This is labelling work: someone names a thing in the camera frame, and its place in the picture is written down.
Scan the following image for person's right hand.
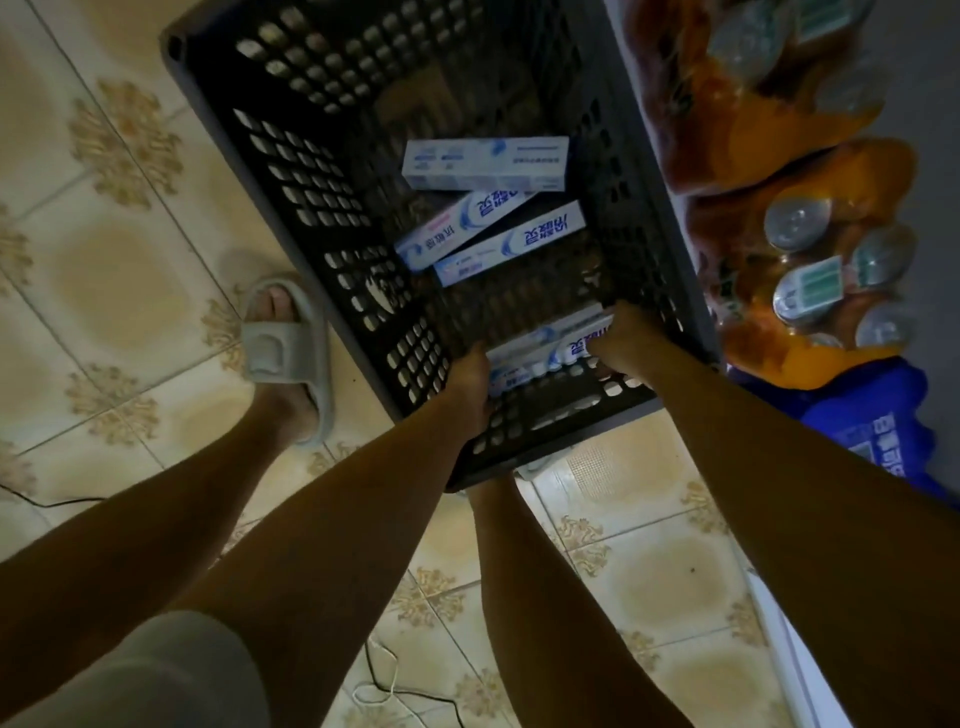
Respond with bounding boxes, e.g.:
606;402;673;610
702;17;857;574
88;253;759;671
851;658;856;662
591;300;678;384

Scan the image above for person's left hand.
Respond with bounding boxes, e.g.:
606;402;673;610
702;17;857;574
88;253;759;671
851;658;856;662
444;343;500;445

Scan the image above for white blue toothpaste box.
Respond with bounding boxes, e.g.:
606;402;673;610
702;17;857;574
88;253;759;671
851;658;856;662
394;190;538;273
402;136;570;194
485;303;606;361
432;200;588;289
486;315;618;399

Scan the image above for person's right forearm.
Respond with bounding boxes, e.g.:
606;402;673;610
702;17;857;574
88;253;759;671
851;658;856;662
631;330;960;728

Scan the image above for person's left forearm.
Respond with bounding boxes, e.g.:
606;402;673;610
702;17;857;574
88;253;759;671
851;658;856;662
168;371;485;728

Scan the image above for grey slide sandal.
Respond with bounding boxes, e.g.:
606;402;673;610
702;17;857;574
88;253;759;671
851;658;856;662
516;448;575;483
238;271;336;449

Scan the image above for person's right leg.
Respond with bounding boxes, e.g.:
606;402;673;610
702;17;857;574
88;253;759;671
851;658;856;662
466;472;693;728

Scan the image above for person's leg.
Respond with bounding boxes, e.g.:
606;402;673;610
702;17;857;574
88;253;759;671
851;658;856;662
0;288;361;721
466;472;693;728

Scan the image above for orange shrink-wrapped bottle pack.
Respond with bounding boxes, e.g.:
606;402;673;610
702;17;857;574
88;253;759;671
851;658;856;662
688;138;921;392
628;0;895;198

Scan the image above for blue plastic package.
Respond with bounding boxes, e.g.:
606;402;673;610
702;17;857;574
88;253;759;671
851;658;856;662
731;357;957;505

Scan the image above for black plastic crate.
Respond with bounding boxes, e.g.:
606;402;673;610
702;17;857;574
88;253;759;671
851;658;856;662
159;0;725;494

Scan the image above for person's left leg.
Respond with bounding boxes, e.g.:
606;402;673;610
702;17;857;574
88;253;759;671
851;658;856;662
0;288;361;721

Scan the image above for white cabinet edge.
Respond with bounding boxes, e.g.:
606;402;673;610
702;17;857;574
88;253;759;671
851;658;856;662
741;568;858;728

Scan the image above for grey shorts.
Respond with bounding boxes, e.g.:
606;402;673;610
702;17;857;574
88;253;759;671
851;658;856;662
0;610;273;728

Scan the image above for white cable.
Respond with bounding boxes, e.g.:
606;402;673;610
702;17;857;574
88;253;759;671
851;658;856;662
351;636;470;728

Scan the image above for black cable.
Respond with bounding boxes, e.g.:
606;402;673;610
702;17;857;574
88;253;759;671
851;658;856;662
0;483;108;513

